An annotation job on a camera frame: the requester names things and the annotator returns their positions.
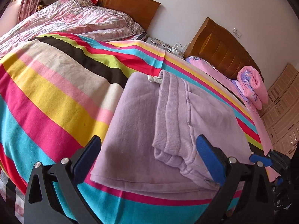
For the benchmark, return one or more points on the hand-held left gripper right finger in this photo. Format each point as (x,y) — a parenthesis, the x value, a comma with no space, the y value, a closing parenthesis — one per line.
(210,161)

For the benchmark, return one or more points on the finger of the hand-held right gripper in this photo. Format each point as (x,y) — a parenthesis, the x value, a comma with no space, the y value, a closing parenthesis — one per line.
(279,182)
(257,158)

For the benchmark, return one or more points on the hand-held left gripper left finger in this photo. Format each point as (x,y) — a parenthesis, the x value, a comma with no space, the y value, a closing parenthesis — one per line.
(88,154)

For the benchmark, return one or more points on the purple pants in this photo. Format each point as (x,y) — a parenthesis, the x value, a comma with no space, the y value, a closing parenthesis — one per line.
(140,133)

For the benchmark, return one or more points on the light wooden cabinet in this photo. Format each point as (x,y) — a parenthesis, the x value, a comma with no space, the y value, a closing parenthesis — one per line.
(282,102)

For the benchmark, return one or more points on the rolled pink floral quilt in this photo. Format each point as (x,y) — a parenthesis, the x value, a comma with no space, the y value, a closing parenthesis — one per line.
(253,86)

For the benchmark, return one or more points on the striped blanket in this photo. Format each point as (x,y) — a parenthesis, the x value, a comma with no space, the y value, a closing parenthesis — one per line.
(58,86)

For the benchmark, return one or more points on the pink bed sheet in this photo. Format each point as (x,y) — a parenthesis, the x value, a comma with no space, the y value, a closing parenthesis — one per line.
(217,74)

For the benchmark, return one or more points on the wooden headboard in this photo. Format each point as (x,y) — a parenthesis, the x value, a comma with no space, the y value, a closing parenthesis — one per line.
(219,46)

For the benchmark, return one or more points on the bedside table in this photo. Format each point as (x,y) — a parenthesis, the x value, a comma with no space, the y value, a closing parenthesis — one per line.
(158,42)

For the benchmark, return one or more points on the small red item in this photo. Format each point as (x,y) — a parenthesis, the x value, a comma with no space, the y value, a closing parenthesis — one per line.
(94,1)

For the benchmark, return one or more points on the brown stuffed toy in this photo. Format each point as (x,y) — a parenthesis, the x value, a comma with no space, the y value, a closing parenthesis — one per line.
(41,7)

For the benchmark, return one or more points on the white wall socket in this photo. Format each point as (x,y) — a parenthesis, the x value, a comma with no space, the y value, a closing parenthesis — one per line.
(237,32)

